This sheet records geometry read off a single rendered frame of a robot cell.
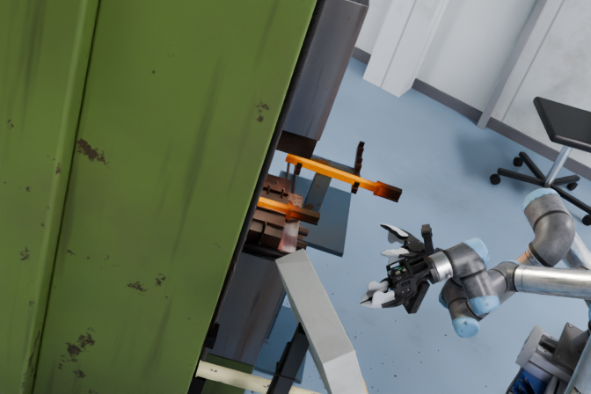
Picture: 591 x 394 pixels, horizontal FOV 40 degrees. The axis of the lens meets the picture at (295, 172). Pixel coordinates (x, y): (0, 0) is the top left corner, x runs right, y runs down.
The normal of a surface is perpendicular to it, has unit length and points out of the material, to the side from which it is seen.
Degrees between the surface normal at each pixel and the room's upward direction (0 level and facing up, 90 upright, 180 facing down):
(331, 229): 0
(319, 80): 90
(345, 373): 90
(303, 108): 90
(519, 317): 0
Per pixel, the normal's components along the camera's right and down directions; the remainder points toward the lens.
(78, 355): -0.08, 0.54
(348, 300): 0.29, -0.79
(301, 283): -0.20, -0.70
